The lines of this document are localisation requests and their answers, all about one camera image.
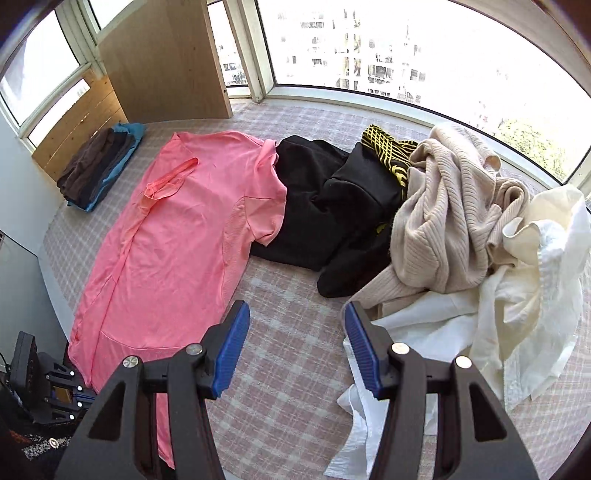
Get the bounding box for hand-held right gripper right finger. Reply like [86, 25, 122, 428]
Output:
[344, 301, 539, 480]

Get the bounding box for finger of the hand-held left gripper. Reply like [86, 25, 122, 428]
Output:
[48, 391, 99, 423]
[45, 362, 90, 393]

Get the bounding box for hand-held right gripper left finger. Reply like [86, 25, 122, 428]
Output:
[54, 300, 251, 480]

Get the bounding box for pink t-shirt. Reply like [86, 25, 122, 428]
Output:
[67, 130, 289, 469]

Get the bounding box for stack of folded dark clothes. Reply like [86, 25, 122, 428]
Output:
[69, 122, 147, 212]

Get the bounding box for white shirt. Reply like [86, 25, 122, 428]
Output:
[323, 203, 589, 480]

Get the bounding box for person's black sweater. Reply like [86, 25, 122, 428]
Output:
[0, 415, 79, 480]

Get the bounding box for pink plaid blanket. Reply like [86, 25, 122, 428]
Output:
[41, 99, 591, 480]

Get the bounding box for beige knitted sweater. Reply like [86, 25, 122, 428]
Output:
[351, 124, 536, 319]

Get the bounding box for cream garment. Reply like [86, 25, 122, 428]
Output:
[475, 185, 587, 407]

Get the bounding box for black yellow patterned garment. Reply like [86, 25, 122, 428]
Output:
[360, 124, 419, 197]

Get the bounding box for brown folded garment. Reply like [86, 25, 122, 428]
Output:
[56, 128, 116, 199]

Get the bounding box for dark folded garment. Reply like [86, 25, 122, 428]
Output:
[69, 131, 139, 206]

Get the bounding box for pine plank board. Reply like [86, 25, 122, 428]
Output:
[31, 69, 130, 183]

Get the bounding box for green tree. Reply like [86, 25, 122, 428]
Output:
[499, 117, 571, 181]

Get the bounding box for light wooden board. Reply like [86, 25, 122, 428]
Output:
[98, 0, 234, 125]

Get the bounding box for apartment buildings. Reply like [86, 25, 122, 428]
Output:
[217, 0, 509, 107]

